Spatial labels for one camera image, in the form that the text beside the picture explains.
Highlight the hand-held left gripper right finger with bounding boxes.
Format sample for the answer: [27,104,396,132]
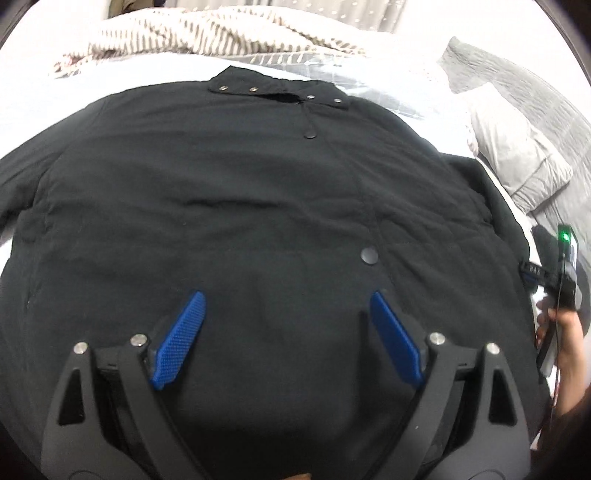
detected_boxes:
[369,290,532,480]

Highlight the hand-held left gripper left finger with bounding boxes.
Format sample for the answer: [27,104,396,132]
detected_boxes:
[41,290,208,480]

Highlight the black jacket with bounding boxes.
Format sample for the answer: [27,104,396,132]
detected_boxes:
[0,65,555,480]

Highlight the person's right forearm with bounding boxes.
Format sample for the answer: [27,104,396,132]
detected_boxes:
[531,397,591,480]

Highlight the person's right hand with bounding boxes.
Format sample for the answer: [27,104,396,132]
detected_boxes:
[534,298,588,409]

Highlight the beige striped blanket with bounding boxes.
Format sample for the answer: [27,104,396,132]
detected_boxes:
[51,16,370,80]

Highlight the pale curtain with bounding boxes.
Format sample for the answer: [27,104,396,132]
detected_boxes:
[152,0,462,34]

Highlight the thin black cable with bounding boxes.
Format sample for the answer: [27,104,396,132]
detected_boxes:
[551,240,570,407]

